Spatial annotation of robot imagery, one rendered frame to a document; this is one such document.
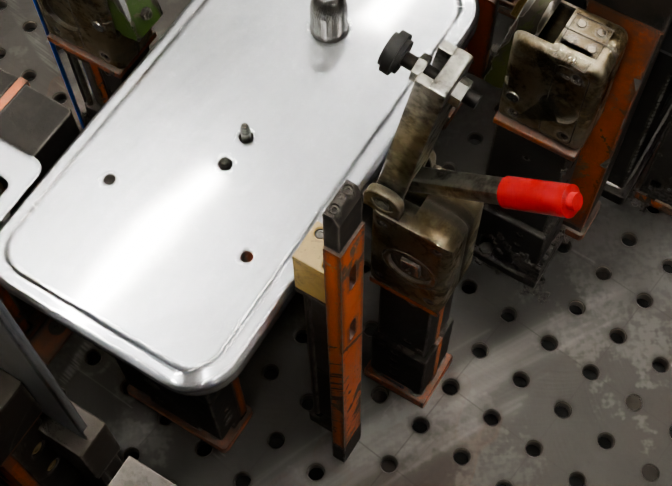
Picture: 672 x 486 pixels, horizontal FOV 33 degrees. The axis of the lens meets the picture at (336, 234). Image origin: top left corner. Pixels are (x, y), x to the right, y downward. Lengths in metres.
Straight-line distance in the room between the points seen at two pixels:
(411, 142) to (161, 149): 0.25
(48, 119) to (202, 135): 0.14
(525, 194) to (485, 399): 0.43
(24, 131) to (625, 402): 0.62
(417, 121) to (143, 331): 0.27
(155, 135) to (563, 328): 0.48
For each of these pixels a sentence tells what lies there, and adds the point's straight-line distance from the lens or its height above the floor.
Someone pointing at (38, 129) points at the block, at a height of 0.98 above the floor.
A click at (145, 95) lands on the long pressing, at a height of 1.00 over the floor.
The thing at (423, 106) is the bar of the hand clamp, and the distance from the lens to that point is 0.70.
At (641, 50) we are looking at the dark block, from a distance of 0.95.
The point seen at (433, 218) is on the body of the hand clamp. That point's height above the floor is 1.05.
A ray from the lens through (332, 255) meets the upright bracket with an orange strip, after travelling 0.69.
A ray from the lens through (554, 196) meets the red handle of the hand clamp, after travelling 0.73.
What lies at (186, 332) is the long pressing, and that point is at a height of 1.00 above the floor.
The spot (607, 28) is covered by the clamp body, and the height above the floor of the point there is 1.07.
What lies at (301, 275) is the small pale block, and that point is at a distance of 0.81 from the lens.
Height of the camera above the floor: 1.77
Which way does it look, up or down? 63 degrees down
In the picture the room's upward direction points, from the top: 2 degrees counter-clockwise
